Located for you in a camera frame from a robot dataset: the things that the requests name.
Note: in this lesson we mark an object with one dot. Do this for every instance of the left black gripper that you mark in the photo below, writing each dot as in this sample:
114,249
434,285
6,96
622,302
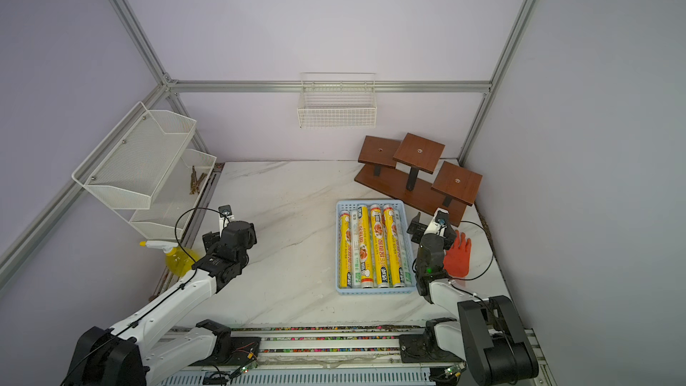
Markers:
212,243

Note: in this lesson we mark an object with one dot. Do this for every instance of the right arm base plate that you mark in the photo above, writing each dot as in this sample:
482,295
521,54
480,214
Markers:
424,347

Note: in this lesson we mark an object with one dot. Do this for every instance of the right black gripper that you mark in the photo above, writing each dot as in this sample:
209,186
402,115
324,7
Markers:
419,228

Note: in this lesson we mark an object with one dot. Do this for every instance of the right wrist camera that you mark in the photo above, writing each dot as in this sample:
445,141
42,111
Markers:
440,224

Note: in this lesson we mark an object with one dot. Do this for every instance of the long yellow wrap box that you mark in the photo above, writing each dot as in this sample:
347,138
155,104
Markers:
364,247

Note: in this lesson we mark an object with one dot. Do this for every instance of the aluminium rail bench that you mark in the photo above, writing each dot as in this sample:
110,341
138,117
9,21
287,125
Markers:
319,355

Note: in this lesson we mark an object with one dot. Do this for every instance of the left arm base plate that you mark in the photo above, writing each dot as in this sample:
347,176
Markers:
228,349

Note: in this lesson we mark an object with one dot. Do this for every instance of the white green text roll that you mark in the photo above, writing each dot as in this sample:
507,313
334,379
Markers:
407,272

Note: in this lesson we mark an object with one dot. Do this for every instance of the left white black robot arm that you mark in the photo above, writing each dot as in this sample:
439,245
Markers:
131,352

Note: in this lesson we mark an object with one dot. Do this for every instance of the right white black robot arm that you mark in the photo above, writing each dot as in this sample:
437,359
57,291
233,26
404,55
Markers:
483,337

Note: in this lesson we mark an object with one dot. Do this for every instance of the white roll grape picture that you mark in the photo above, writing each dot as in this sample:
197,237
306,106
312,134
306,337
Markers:
355,256

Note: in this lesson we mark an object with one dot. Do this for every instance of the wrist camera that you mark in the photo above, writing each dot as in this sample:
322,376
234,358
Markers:
226,216
440,224

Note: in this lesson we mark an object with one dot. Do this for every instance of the brown wooden display stand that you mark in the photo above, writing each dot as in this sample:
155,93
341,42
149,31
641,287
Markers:
411,170

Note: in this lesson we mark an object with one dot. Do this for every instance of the light blue plastic basket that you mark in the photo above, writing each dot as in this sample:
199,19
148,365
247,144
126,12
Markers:
401,219

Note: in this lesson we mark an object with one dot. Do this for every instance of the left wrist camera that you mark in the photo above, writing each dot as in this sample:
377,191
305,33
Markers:
226,216

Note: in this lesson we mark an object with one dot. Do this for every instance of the yellow wrap roll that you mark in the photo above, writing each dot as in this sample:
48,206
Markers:
345,252
394,253
379,248

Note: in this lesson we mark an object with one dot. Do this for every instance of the red rubber glove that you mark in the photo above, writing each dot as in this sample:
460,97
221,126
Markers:
457,259

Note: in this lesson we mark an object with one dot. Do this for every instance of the white mesh two-tier shelf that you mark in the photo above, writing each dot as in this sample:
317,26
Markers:
141,171

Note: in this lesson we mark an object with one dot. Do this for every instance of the yellow spray bottle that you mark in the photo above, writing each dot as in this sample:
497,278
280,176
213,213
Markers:
179,260

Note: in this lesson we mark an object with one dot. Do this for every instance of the white wire wall basket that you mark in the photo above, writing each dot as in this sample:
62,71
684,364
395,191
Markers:
337,100

